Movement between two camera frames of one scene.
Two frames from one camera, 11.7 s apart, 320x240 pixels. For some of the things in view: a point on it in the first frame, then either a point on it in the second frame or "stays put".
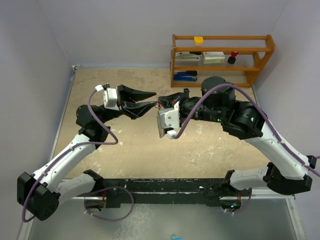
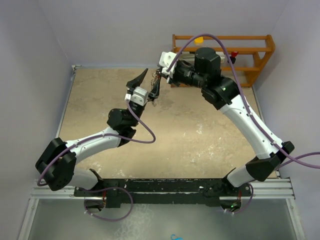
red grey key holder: x=161 y=131 to x=154 y=93
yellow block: x=198 y=40 stays put
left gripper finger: x=124 y=92 to x=136 y=82
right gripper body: x=186 y=101 to x=181 y=75
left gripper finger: x=135 y=110 to x=155 y=92
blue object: x=176 y=238 stays put
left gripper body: x=119 y=105 to x=130 y=89
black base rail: x=170 y=191 stays put
